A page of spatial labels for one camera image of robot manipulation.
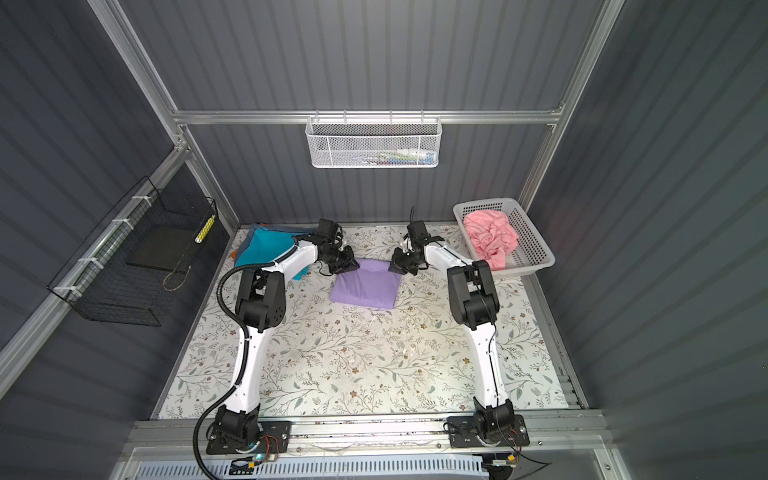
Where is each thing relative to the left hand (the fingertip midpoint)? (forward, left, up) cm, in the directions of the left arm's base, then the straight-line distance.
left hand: (358, 264), depth 106 cm
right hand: (-3, -12, 0) cm, 13 cm away
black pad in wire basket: (-12, +49, +25) cm, 56 cm away
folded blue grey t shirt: (+17, +33, +2) cm, 37 cm away
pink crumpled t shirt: (+8, -50, +4) cm, 51 cm away
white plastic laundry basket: (-1, -62, +4) cm, 62 cm away
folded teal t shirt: (+8, +34, +3) cm, 35 cm away
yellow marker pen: (-6, +40, +25) cm, 48 cm away
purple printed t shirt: (-10, -5, +1) cm, 11 cm away
